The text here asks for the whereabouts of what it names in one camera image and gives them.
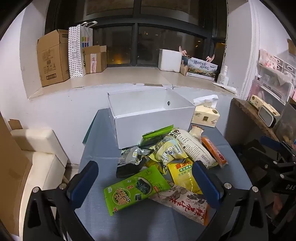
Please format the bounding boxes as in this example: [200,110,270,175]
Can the red and white snack packet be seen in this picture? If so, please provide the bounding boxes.
[149,182,210,226]

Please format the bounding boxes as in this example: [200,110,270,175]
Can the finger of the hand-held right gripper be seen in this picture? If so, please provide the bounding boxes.
[260,136,296,157]
[238,139,279,168]

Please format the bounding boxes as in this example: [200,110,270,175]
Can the black snack packet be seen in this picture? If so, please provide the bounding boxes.
[116,160,148,178]

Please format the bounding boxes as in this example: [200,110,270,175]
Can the black window frame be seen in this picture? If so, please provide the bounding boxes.
[45,0,228,67]

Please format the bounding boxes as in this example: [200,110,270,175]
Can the wooden side table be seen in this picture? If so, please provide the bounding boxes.
[225,98,281,149]

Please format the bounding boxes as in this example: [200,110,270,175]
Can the polka dot paper bag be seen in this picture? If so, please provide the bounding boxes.
[68,21,93,79]

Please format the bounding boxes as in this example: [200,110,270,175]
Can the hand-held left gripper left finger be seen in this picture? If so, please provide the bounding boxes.
[23,161,99,241]

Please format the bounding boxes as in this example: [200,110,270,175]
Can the white cardboard box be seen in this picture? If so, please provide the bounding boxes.
[107,87,196,149]

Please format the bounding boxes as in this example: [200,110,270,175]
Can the green foil snack packet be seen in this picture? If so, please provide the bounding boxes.
[142,125,174,147]

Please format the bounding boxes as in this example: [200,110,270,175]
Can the landscape printed box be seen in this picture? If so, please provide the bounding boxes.
[181,56,219,81]

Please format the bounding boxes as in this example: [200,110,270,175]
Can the cream tissue pack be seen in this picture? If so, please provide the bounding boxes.
[191,95,220,127]

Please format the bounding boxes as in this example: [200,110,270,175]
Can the small open cardboard box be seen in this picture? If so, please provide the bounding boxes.
[83,45,108,75]

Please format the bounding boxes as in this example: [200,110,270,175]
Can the white foam box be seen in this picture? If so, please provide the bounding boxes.
[158,49,183,72]

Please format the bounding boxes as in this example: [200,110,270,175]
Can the large brown cardboard box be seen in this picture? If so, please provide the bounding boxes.
[37,29,71,87]

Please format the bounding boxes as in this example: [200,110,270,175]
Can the clear drawer organizer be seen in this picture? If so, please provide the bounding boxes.
[251,49,296,112]

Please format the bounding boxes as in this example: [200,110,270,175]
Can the large white snack packet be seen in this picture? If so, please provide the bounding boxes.
[170,129,219,169]

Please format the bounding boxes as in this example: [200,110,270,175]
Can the white cushion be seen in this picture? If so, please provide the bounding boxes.
[10,128,68,204]

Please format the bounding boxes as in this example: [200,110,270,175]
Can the white plastic bottle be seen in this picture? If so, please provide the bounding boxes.
[217,65,229,85]

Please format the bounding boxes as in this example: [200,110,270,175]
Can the silver foil snack packet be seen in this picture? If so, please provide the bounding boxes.
[121,146,154,165]

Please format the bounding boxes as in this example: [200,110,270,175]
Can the green seaweed snack packet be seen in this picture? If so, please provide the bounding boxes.
[103,165,171,217]

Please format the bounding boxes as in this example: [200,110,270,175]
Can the small cream box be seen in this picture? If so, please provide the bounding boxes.
[250,95,264,109]

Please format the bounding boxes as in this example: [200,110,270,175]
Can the flat brown cardboard sheet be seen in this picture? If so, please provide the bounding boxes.
[0,113,33,237]

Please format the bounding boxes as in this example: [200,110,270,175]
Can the blue tablecloth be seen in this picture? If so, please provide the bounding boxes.
[77,108,253,241]

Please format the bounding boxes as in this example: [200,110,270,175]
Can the orange snack bar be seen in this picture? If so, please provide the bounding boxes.
[201,136,228,167]

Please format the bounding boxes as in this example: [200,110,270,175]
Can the pale yellow snack packet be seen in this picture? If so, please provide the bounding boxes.
[155,137,189,166]

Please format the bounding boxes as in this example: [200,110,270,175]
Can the white and grey speaker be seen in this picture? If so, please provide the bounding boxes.
[258,104,280,128]

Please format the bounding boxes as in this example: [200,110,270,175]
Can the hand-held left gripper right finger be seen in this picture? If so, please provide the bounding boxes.
[192,161,269,241]

